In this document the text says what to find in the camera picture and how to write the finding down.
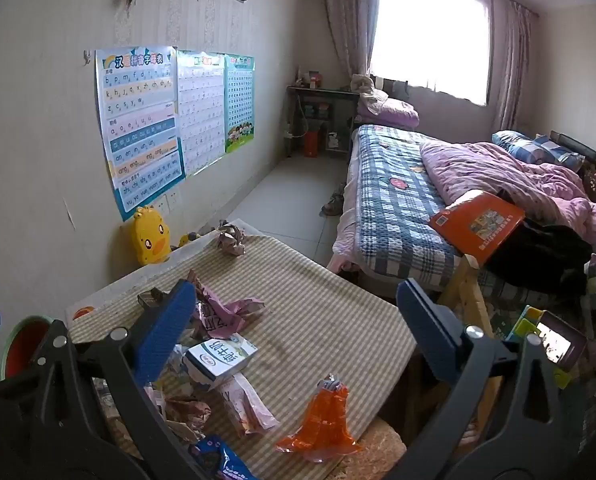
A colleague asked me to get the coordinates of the small screen device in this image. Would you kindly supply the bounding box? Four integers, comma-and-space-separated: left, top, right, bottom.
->
535, 310, 588, 373

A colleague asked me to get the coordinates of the yellow duck toy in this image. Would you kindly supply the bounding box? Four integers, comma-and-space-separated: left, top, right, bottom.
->
130, 205, 173, 266

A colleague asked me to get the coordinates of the blue letter wall poster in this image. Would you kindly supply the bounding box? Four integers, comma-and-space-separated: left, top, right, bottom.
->
94, 46, 186, 222

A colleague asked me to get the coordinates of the white chart wall poster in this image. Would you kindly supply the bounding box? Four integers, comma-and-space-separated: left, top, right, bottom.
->
176, 49, 227, 178

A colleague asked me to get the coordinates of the blue plaid pillow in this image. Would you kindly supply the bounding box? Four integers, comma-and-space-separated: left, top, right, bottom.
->
492, 130, 586, 171

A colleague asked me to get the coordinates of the green plastic toy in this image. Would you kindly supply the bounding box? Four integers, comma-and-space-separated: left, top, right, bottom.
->
508, 305, 544, 341

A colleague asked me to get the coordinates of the white wall outlet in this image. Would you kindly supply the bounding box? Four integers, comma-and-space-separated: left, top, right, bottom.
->
154, 191, 184, 217

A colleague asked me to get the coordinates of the brown wrapper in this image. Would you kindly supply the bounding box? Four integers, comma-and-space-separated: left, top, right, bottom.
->
163, 395, 213, 443

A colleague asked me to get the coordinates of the orange red box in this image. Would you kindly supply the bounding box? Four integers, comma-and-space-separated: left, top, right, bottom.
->
429, 191, 526, 266

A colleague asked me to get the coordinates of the green bin with red inside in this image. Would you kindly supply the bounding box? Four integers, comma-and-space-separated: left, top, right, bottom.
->
0, 315, 70, 386

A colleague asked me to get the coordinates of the beige crumpled cloth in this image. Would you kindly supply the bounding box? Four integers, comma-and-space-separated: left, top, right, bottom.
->
350, 74, 390, 103

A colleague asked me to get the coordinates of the white table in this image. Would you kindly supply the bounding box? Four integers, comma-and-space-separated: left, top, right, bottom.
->
63, 217, 419, 480

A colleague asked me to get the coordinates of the orange plastic wrapper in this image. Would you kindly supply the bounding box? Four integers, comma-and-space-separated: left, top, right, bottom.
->
275, 375, 364, 463

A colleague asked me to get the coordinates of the yellow toy truck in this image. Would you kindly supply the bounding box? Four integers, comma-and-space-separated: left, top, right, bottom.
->
178, 230, 214, 248

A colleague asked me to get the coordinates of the green striped table mat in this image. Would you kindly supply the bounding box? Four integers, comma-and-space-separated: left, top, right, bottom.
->
67, 232, 418, 480

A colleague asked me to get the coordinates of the pair of shoes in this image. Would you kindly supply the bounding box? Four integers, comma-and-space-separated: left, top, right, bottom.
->
322, 182, 348, 217

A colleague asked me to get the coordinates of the small dark wrapper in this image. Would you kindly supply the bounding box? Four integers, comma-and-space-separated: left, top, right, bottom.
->
137, 287, 166, 311

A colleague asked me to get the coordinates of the bright window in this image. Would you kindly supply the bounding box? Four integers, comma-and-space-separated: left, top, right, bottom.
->
369, 0, 494, 107

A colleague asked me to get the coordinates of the green number wall poster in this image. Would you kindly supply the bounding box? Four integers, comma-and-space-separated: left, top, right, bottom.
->
223, 53, 256, 155

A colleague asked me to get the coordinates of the dark corner shelf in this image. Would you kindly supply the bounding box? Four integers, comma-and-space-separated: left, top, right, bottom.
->
285, 84, 361, 161

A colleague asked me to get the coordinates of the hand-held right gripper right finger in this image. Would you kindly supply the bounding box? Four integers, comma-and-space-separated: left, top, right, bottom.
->
397, 278, 585, 480

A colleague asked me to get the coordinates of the paper ball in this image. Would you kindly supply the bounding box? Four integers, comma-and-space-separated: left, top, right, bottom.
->
217, 224, 248, 257

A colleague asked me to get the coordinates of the dark wooden headboard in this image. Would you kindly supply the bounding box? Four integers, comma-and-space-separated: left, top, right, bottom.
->
550, 131, 596, 191

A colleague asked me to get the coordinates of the pink quilt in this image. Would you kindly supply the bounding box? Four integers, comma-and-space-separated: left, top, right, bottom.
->
420, 140, 596, 246

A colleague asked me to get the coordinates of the dark blue snack wrapper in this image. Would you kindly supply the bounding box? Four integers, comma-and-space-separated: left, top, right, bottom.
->
190, 435, 256, 480

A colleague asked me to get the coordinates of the white blue milk carton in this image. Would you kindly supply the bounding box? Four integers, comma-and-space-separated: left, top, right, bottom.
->
184, 334, 259, 392

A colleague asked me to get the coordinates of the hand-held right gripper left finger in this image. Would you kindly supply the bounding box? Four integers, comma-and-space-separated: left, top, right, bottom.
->
25, 279, 200, 480

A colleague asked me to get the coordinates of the wooden stool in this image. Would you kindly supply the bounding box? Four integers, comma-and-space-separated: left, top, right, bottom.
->
435, 252, 496, 343

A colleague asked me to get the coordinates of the pink printed paper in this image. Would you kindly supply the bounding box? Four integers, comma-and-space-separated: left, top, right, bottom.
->
188, 270, 266, 341

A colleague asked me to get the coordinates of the folded purple blanket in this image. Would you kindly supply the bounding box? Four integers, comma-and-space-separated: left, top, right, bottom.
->
355, 95, 421, 128

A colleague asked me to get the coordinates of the bed with plaid quilt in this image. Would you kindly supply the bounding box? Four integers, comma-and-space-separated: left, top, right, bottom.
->
328, 124, 596, 311

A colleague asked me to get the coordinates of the patterned window curtain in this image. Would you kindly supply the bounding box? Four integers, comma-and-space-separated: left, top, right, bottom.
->
493, 0, 541, 133
310, 0, 384, 93

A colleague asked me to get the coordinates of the black cloth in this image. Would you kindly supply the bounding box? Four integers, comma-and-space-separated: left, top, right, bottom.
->
485, 220, 596, 293

